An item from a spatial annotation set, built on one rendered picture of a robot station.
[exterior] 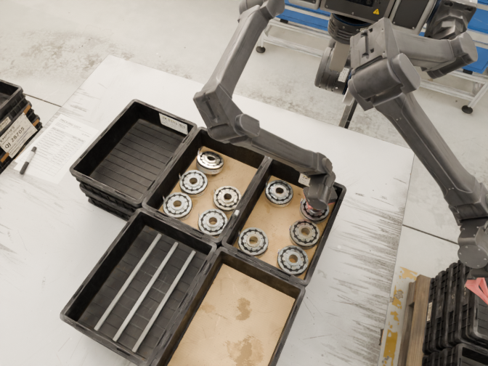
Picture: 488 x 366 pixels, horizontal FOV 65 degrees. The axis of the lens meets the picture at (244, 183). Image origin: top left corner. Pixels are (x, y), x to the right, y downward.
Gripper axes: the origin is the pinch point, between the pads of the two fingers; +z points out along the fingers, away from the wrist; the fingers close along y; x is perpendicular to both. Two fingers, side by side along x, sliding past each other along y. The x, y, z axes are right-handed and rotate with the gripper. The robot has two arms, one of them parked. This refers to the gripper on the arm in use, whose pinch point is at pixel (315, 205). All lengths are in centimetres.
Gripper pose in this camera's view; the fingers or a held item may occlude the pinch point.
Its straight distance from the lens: 138.6
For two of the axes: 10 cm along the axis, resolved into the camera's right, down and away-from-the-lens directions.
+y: 9.7, -2.0, 1.5
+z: -0.3, 5.3, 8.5
